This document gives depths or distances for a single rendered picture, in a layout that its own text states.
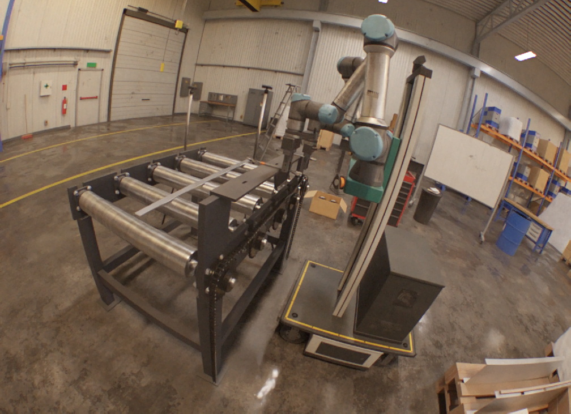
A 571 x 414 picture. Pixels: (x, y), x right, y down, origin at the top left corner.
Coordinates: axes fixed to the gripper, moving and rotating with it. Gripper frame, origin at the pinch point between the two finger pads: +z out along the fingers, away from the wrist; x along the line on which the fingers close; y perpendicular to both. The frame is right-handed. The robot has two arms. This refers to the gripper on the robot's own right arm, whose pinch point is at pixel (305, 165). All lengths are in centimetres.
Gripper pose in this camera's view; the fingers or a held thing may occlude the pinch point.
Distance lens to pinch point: 137.7
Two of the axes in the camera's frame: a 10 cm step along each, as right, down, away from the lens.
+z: -2.0, 9.0, 3.9
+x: 3.0, -3.2, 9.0
